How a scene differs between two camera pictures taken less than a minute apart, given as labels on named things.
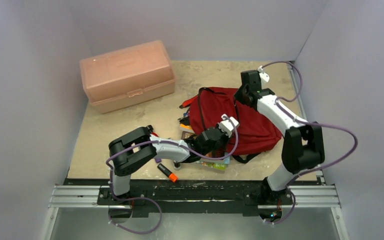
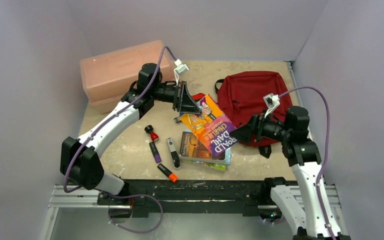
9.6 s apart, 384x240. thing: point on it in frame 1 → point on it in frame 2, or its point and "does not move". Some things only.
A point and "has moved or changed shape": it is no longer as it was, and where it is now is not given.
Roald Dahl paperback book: x=186 y=128 → x=212 y=126
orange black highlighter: x=171 y=175 does not move
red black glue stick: x=150 y=129 does not move
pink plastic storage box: x=128 y=76 does not move
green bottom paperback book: x=216 y=164 does not move
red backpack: x=254 y=133 has moved or changed shape
